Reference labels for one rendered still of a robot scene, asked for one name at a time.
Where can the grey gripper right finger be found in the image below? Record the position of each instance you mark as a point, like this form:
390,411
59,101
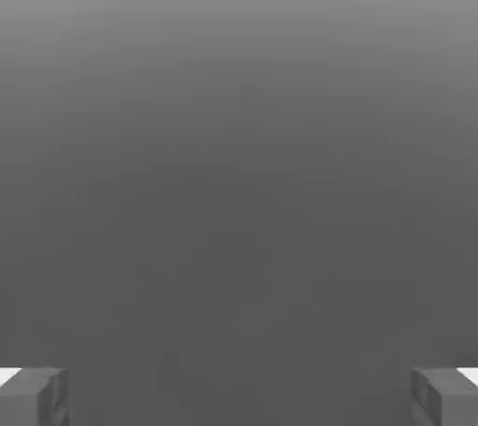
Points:
448,400

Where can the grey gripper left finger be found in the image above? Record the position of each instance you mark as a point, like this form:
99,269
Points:
30,400

